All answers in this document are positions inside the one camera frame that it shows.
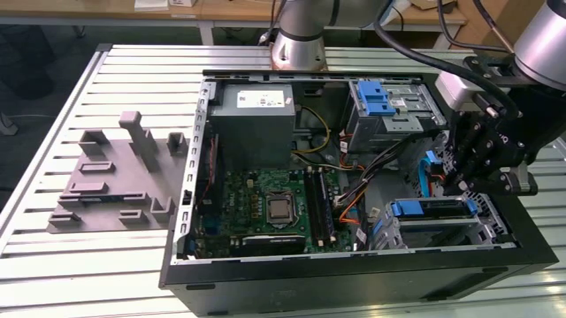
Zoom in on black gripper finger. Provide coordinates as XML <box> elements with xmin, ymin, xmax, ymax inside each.
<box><xmin>444</xmin><ymin>111</ymin><xmax>496</xmax><ymax>187</ymax></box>
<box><xmin>444</xmin><ymin>158</ymin><xmax>509</xmax><ymax>197</ymax></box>

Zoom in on blue data wire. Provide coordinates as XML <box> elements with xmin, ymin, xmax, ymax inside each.
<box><xmin>417</xmin><ymin>150</ymin><xmax>443</xmax><ymax>199</ymax></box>

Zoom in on hard disk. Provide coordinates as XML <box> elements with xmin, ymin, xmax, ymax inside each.
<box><xmin>388</xmin><ymin>197</ymin><xmax>477</xmax><ymax>221</ymax></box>

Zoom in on metal disk bay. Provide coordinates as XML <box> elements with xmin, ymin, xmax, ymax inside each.
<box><xmin>365</xmin><ymin>195</ymin><xmax>509</xmax><ymax>251</ymax></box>

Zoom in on metal optical drive cage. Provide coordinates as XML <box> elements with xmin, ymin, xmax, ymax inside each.
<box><xmin>344</xmin><ymin>79</ymin><xmax>447</xmax><ymax>153</ymax></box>

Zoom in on blue plastic cage latch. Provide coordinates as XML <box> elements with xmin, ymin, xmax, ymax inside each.
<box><xmin>357</xmin><ymin>81</ymin><xmax>399</xmax><ymax>117</ymax></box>

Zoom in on wooden cabinet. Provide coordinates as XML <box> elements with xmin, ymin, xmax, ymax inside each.
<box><xmin>449</xmin><ymin>0</ymin><xmax>548</xmax><ymax>54</ymax></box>

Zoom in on RAM stick in slot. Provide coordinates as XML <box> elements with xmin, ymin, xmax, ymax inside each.
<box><xmin>316</xmin><ymin>170</ymin><xmax>336</xmax><ymax>241</ymax></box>

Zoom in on brown cardboard piece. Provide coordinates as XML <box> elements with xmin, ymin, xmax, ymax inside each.
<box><xmin>408</xmin><ymin>0</ymin><xmax>457</xmax><ymax>14</ymax></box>

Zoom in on CPU socket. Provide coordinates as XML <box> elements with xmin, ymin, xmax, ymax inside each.
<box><xmin>262</xmin><ymin>190</ymin><xmax>297</xmax><ymax>229</ymax></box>

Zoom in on silver CPU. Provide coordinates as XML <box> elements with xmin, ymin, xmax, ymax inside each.
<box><xmin>266</xmin><ymin>198</ymin><xmax>292</xmax><ymax>219</ymax></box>

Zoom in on grey power supply unit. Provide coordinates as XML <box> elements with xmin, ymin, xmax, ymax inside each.
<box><xmin>206</xmin><ymin>82</ymin><xmax>297</xmax><ymax>170</ymax></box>

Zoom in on black open PC case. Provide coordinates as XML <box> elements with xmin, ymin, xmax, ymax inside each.
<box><xmin>157</xmin><ymin>68</ymin><xmax>559</xmax><ymax>316</ymax></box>

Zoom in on black graphics card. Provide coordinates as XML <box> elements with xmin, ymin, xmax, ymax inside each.
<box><xmin>229</xmin><ymin>233</ymin><xmax>306</xmax><ymax>256</ymax></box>

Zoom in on green motherboard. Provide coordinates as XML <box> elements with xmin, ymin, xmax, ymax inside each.
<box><xmin>189</xmin><ymin>167</ymin><xmax>354</xmax><ymax>259</ymax></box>

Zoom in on grey parts rack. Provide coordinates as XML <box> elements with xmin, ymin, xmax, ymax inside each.
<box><xmin>45</xmin><ymin>111</ymin><xmax>193</xmax><ymax>235</ymax></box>

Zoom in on grey stand foot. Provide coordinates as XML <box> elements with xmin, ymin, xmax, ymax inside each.
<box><xmin>0</xmin><ymin>112</ymin><xmax>18</xmax><ymax>135</ymax></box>

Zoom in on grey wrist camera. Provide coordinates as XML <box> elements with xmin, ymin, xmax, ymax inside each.
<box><xmin>501</xmin><ymin>167</ymin><xmax>539</xmax><ymax>196</ymax></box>

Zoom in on black power wire connector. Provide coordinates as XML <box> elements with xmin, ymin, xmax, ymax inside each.
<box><xmin>425</xmin><ymin>162</ymin><xmax>445</xmax><ymax>182</ymax></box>

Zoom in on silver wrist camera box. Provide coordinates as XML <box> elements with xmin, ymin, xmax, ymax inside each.
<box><xmin>435</xmin><ymin>71</ymin><xmax>480</xmax><ymax>110</ymax></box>

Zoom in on black wire bundle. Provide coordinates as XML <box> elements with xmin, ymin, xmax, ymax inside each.
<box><xmin>334</xmin><ymin>131</ymin><xmax>443</xmax><ymax>206</ymax></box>

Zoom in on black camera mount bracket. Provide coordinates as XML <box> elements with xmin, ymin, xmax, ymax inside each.
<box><xmin>461</xmin><ymin>55</ymin><xmax>537</xmax><ymax>89</ymax></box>

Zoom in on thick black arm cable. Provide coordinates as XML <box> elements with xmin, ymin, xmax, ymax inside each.
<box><xmin>373</xmin><ymin>0</ymin><xmax>523</xmax><ymax>120</ymax></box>

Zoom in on orange red wires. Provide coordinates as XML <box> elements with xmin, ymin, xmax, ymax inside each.
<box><xmin>337</xmin><ymin>187</ymin><xmax>370</xmax><ymax>225</ymax></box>

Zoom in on yellow wires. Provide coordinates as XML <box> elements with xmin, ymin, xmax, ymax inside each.
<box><xmin>290</xmin><ymin>105</ymin><xmax>330</xmax><ymax>155</ymax></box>

